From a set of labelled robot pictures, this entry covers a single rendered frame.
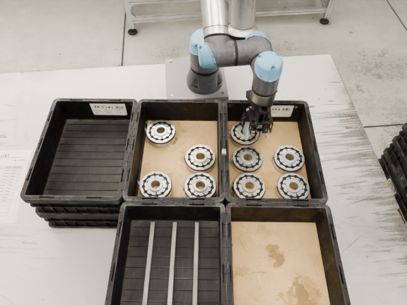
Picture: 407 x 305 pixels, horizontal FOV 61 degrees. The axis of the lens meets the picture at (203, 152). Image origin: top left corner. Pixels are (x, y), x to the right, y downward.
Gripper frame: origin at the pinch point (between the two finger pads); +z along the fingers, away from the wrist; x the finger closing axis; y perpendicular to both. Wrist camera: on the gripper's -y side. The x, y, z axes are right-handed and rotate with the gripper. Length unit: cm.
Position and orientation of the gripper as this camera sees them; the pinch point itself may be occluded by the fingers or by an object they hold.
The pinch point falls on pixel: (252, 132)
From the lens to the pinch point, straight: 124.2
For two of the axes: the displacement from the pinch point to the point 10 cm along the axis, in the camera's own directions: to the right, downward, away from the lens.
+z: 0.0, 5.6, 8.3
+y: 1.0, 8.2, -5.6
